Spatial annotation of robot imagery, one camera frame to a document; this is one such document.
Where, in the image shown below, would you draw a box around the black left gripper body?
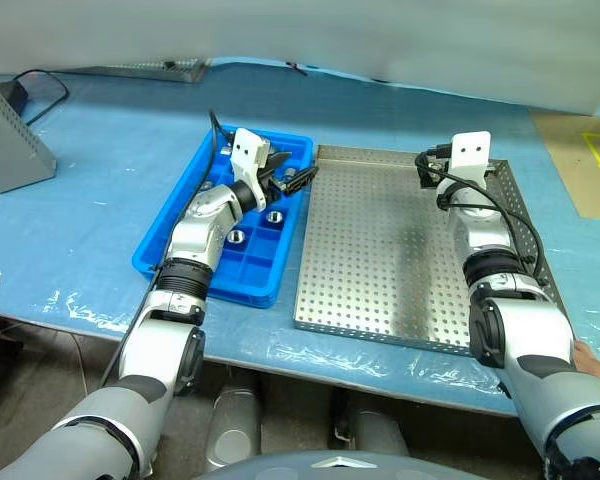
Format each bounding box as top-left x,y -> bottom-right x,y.
261,166 -> 288,204

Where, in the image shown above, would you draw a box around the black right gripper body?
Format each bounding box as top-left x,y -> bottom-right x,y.
418,158 -> 451,191

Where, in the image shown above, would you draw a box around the blue plastic compartment tray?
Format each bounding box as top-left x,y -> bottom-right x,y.
131,127 -> 315,309

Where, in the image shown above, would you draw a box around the perforated steel tray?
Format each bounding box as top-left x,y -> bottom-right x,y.
54,57 -> 213,84
293,144 -> 566,357

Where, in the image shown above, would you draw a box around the person's bare hand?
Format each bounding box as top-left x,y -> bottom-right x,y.
573,340 -> 600,389

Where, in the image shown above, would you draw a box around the brown cardboard sheet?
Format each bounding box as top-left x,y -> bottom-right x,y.
529,108 -> 600,224

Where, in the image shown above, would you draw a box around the blue plastic table cover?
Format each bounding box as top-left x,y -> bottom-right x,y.
0,57 -> 600,419

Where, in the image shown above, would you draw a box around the grey rounded cylinder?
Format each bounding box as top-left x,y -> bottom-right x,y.
204,382 -> 264,472
331,407 -> 411,457

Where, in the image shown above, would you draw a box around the grey perforated metal box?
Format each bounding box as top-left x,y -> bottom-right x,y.
0,88 -> 58,195

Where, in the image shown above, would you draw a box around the grey rounded robot torso shell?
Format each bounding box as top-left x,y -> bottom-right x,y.
194,447 -> 487,480

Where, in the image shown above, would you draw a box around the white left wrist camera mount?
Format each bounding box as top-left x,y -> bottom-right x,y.
228,127 -> 274,211

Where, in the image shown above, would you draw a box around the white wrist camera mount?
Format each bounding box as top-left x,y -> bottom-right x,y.
447,130 -> 492,190
228,127 -> 274,211

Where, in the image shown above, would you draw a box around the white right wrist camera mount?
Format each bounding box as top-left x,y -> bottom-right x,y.
447,130 -> 492,190

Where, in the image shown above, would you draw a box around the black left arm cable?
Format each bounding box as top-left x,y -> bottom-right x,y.
99,108 -> 236,389

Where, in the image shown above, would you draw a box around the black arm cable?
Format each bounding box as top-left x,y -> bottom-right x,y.
99,108 -> 236,389
413,143 -> 541,275

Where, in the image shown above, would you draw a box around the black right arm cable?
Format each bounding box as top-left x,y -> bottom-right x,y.
413,143 -> 541,275

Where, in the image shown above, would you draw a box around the black adapter cable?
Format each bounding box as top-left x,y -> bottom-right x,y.
10,68 -> 70,126

